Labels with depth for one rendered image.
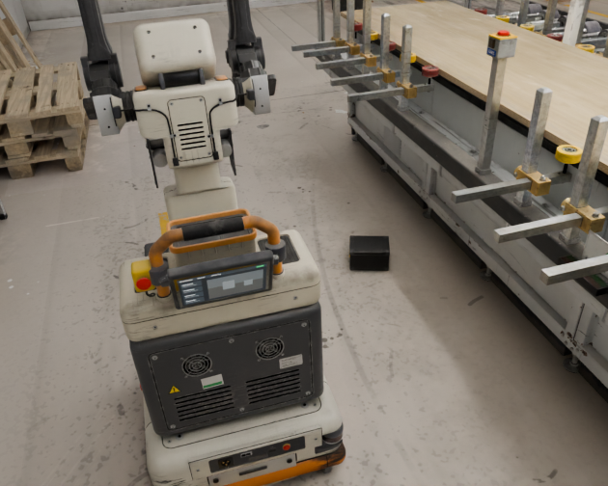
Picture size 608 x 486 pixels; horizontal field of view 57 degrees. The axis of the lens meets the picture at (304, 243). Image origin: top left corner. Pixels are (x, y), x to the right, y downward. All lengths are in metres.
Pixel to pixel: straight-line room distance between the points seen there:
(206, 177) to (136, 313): 0.48
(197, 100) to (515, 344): 1.68
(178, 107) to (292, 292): 0.59
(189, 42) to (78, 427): 1.48
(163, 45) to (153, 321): 0.74
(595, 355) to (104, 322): 2.08
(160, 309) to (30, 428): 1.09
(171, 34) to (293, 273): 0.73
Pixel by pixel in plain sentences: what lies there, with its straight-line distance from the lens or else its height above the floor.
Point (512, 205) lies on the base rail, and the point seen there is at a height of 0.70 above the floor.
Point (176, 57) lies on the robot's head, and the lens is 1.63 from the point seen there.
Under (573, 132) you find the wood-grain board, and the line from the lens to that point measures 2.24.
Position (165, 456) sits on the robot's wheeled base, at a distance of 1.84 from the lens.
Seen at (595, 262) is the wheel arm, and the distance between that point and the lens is 1.60.
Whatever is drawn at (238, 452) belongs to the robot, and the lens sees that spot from 1.82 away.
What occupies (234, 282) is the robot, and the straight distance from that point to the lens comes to 1.42.
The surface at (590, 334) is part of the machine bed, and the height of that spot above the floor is 0.22.
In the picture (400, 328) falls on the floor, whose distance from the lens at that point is 2.57.
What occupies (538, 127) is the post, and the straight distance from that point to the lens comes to 1.99.
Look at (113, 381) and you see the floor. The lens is 2.51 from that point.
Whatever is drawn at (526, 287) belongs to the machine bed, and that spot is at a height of 0.17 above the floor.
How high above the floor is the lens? 1.72
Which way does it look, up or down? 34 degrees down
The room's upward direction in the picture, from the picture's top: 3 degrees counter-clockwise
